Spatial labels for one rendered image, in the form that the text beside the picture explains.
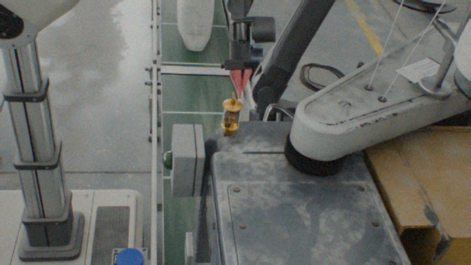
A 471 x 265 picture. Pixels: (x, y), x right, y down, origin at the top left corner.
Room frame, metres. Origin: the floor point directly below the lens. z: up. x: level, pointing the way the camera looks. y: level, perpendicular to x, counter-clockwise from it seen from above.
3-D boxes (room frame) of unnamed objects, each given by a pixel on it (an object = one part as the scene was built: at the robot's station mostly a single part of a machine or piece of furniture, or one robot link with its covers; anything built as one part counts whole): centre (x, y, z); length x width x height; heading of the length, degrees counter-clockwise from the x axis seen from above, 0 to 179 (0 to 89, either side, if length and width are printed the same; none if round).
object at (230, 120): (0.59, 0.01, 1.37); 0.03 x 0.02 x 0.03; 13
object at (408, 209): (0.56, -0.23, 1.26); 0.22 x 0.05 x 0.16; 13
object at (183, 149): (0.56, 0.07, 1.29); 0.08 x 0.05 x 0.09; 13
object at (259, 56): (2.42, -0.04, 0.35); 0.30 x 0.15 x 0.15; 13
